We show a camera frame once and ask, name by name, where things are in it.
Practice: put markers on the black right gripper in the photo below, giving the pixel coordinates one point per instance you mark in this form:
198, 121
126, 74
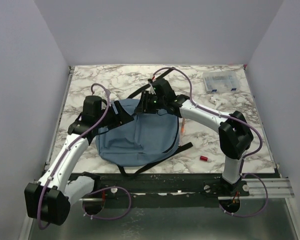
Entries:
143, 106

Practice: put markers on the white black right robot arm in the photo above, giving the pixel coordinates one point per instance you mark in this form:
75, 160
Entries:
235, 136

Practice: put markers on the blue fabric backpack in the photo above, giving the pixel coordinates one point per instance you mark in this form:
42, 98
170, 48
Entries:
143, 143

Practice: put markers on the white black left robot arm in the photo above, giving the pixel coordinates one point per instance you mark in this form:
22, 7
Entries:
51, 197

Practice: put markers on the red cap glue stick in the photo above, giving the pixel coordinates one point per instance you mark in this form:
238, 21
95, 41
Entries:
204, 158

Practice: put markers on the orange pencil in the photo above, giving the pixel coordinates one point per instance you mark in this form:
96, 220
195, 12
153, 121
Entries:
182, 130

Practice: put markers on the clear plastic organizer box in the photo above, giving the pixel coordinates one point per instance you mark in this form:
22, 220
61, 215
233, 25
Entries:
221, 82

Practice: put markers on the white plastic pipe fitting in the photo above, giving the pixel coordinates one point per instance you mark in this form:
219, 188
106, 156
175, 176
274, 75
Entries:
216, 102

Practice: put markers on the black metal base rail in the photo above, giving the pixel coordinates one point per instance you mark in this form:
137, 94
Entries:
116, 186

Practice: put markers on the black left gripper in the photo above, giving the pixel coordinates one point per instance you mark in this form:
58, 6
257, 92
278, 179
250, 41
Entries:
122, 117

